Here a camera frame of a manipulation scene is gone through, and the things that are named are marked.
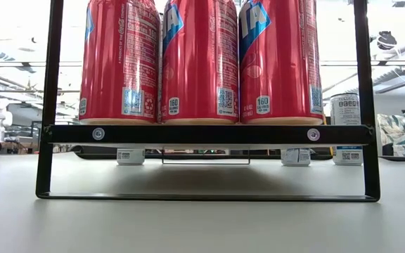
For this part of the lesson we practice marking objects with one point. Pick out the red Fanta soda can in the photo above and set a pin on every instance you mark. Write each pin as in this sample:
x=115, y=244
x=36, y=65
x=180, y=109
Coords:
x=199, y=63
x=118, y=63
x=280, y=63

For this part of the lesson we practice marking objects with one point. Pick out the white Celsius energy can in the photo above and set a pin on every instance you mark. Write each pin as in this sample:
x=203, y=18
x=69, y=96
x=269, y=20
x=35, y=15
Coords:
x=130, y=156
x=295, y=157
x=345, y=109

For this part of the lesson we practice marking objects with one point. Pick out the small black cylinder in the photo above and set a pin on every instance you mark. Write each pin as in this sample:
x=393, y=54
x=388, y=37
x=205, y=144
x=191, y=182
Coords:
x=387, y=149

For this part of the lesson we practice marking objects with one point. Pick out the leaf patterned cloth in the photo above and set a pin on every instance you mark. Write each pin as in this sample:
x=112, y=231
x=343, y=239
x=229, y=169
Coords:
x=399, y=133

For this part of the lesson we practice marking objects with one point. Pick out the black aluminium rig frame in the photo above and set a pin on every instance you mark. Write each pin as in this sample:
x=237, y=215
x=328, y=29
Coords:
x=403, y=158

